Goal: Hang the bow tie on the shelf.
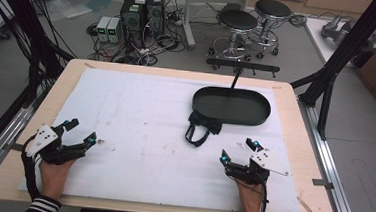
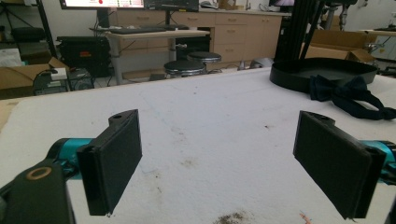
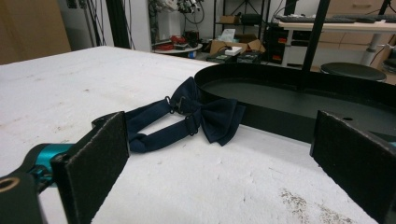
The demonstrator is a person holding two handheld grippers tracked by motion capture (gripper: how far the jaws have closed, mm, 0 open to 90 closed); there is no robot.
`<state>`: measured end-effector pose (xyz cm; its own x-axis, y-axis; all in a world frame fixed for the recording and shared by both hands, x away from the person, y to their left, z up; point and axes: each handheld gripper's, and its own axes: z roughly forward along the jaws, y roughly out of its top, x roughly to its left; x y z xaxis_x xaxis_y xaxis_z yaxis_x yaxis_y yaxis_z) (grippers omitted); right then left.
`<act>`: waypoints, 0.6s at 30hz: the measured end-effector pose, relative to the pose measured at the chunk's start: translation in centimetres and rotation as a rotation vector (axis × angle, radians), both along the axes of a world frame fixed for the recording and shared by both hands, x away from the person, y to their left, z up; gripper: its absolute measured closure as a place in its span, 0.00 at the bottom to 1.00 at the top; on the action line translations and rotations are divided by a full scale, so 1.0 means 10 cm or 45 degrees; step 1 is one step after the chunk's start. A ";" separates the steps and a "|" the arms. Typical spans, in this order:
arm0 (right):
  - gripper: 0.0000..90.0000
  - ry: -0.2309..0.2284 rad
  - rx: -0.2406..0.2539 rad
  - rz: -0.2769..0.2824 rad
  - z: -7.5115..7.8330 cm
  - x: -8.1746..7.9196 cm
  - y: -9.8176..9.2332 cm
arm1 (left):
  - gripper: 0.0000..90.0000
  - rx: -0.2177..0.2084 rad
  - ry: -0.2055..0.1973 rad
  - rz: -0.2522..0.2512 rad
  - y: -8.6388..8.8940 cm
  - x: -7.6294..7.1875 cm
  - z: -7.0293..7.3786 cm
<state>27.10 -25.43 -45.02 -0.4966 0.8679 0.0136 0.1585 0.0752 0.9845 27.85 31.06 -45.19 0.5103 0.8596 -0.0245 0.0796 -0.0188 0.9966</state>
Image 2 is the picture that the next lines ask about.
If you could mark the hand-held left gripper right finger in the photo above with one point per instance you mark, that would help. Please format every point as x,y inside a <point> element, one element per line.
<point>334,161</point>

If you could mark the black metal stand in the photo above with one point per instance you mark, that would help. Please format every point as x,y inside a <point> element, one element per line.
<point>46,28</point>
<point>300,29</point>

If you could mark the black keyboard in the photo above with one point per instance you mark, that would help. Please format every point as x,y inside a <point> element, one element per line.
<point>137,30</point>

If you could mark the wooden drawer cabinet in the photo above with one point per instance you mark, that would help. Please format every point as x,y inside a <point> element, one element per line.
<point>243,34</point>

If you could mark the black round stool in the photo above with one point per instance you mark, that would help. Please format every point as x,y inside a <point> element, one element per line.
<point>204,57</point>
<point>185,67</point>

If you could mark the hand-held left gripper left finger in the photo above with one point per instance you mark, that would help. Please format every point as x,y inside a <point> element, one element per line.
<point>112,161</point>

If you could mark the brown cardboard box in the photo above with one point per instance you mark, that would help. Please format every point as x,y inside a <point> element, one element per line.
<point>339,45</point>
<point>21,74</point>

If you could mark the dark navy bow tie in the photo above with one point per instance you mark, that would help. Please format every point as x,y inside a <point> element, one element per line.
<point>348,93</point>

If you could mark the grey height-adjustable desk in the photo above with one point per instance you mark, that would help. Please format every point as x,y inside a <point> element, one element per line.
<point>155,34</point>

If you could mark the computer monitor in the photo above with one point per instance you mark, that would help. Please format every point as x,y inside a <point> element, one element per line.
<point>102,3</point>
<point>171,4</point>

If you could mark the black equipment case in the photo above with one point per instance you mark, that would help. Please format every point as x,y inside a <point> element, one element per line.
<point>82,54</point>

